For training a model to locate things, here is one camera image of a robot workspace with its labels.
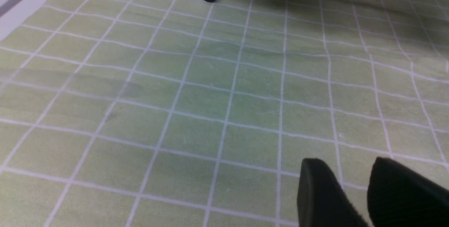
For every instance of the green checkered tablecloth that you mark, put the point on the green checkered tablecloth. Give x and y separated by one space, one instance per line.
184 113

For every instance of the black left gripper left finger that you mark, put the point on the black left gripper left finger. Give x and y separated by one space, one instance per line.
321 201

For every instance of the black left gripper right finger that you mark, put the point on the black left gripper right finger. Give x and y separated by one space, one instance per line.
400 197

